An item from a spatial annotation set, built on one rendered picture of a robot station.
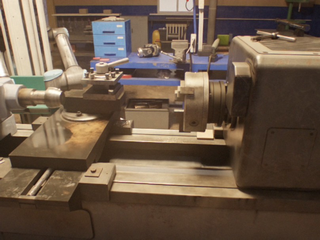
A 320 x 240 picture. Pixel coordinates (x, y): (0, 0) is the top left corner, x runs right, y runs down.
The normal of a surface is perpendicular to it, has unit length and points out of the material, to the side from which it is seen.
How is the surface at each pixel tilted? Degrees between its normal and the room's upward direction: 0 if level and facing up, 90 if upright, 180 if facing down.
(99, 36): 90
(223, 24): 90
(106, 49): 90
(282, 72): 90
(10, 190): 0
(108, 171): 0
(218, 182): 0
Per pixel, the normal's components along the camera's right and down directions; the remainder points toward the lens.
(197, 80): -0.04, -0.60
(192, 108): -0.08, 0.24
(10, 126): 1.00, 0.04
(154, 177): 0.00, -0.91
